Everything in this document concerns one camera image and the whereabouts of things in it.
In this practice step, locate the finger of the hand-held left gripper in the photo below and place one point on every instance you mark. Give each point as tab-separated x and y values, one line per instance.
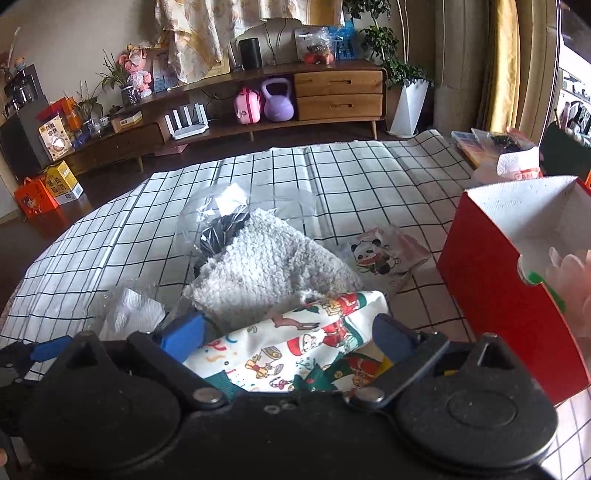
46	349

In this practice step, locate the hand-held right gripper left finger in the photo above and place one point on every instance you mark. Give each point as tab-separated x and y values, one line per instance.
182	334

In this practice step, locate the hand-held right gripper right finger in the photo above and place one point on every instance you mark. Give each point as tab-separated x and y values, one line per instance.
392	336

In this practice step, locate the panda print tissue packet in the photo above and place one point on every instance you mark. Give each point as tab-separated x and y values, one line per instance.
376	251

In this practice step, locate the christmas print cloth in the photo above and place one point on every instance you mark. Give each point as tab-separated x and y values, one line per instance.
295	350

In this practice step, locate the red cardboard box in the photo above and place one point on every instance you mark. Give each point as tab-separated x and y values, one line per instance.
480	286

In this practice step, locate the white fluffy towel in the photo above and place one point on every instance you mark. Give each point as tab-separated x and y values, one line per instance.
268	258

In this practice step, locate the clear plastic bag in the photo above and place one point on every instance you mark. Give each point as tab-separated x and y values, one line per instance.
281	201

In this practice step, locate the orange gift bag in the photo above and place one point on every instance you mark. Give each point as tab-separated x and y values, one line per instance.
34	198

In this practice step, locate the black checked white tablecloth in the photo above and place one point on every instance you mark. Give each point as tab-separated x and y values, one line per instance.
351	180

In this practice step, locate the yellow carton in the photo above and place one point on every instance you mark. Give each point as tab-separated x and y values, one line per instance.
64	180

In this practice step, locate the flat pink box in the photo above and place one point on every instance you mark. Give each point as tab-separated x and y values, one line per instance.
171	149

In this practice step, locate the black side cabinet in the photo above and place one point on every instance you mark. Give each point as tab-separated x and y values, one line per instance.
18	147

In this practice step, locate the white router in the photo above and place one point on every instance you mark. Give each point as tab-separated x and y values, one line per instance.
187	124

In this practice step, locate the white orange tissue bag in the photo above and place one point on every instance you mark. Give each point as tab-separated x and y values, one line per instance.
515	164

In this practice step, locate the orange white printed box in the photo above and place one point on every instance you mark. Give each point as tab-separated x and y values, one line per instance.
55	136

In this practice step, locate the clear plastic storage box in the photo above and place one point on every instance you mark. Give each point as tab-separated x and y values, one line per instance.
489	138

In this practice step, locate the small cardboard box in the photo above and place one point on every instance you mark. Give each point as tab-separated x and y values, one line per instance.
127	121

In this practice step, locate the green plant in white planter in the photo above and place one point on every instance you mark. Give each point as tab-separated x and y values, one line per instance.
408	106

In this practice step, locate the pink toy case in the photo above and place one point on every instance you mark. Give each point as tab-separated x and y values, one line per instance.
247	108

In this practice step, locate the thin leafy potted plant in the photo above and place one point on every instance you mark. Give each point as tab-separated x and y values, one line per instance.
90	110

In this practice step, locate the wooden tv cabinet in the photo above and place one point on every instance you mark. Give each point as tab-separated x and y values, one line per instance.
339	94

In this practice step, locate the purple kettlebell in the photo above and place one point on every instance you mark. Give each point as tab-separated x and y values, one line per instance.
278	104

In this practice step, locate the small potted plant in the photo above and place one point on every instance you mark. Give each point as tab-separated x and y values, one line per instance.
124	90

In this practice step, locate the dark green container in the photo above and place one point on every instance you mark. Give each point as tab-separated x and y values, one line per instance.
561	147

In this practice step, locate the black coffee machine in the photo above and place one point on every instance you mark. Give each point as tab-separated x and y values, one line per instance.
23	90

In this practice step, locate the blue picture book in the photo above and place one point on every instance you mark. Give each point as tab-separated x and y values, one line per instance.
164	71

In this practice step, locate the pink plush doll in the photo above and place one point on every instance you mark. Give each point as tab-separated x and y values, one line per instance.
136	69

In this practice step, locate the black cylinder speaker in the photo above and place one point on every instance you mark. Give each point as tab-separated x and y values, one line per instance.
250	54

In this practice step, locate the blue plastic bag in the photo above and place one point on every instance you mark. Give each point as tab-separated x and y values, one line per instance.
342	44

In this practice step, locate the yellow curtain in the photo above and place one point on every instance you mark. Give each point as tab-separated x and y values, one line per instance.
503	60

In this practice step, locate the clear bag of fruit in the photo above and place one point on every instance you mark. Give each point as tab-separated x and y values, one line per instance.
315	48

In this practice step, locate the yellow white patterned cloth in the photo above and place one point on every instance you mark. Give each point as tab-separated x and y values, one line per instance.
198	37

